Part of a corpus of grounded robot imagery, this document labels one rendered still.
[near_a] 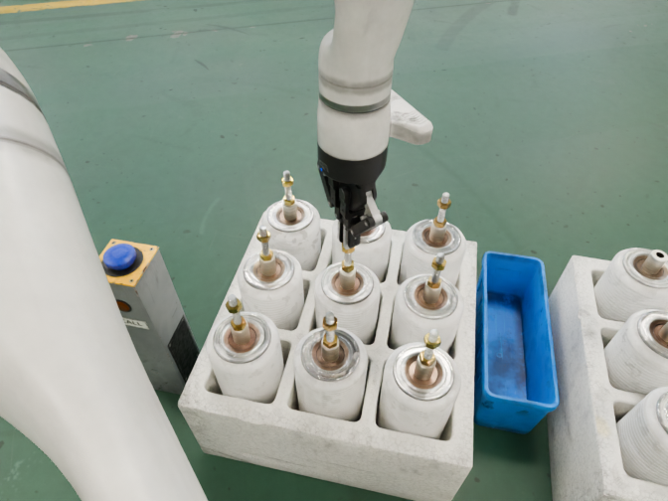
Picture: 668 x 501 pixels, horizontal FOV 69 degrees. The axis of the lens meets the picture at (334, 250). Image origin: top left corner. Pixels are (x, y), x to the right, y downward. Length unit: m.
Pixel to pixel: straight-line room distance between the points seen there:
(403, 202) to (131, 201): 0.66
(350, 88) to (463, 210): 0.79
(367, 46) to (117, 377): 0.33
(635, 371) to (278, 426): 0.48
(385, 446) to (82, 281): 0.52
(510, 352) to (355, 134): 0.61
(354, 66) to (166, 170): 0.97
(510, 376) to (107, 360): 0.83
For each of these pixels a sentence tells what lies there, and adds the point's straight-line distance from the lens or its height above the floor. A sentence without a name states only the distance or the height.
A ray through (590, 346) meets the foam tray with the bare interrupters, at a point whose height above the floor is 0.18.
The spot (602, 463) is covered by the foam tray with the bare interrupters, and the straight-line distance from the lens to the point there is 0.73.
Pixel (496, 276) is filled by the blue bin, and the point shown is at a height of 0.06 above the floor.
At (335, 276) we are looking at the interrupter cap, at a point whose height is 0.25.
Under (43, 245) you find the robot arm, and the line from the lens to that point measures 0.20.
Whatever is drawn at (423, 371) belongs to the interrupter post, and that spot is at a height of 0.27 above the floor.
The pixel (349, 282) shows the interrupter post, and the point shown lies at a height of 0.27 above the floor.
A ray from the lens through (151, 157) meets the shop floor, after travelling 1.41.
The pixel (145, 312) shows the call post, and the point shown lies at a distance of 0.71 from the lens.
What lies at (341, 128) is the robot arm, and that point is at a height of 0.53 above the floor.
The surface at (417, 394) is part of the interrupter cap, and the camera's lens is 0.61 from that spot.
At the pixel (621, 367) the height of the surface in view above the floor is 0.20.
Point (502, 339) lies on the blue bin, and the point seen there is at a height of 0.00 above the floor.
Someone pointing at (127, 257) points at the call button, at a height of 0.33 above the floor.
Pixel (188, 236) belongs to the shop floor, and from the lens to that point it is 1.15.
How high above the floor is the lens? 0.80
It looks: 48 degrees down
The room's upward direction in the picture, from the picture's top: straight up
